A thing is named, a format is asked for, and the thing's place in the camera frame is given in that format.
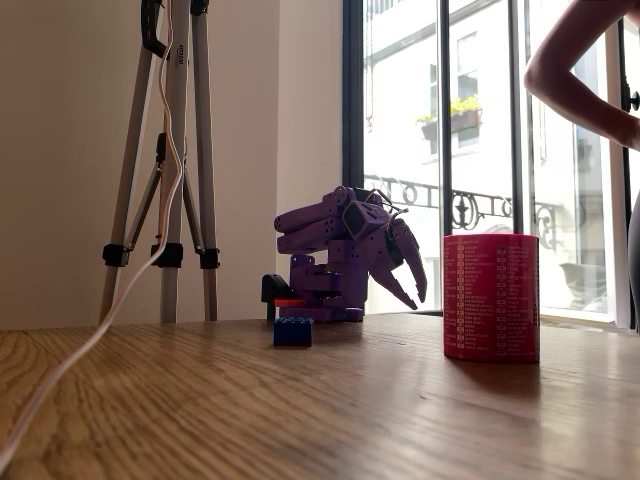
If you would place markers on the dark window frame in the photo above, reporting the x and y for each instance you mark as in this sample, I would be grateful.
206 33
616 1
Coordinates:
352 100

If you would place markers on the black ornate balcony railing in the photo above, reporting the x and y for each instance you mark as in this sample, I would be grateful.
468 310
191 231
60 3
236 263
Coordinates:
470 207

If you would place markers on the purple robot arm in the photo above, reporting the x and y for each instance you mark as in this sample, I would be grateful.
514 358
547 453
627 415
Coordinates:
310 225

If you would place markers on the black clamp with orange lever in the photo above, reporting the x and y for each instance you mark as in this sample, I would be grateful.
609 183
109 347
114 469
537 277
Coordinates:
272 289

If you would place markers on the flower box with yellow flowers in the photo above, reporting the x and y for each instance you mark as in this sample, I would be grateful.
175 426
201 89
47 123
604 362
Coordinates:
462 117

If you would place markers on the blue toy brick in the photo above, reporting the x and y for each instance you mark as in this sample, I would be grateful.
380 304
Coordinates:
292 332

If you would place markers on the grey camera tripod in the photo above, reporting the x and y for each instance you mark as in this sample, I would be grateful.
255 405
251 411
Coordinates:
176 125

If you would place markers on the red printed cup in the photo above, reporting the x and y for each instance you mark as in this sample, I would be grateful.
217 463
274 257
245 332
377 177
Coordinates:
490 300

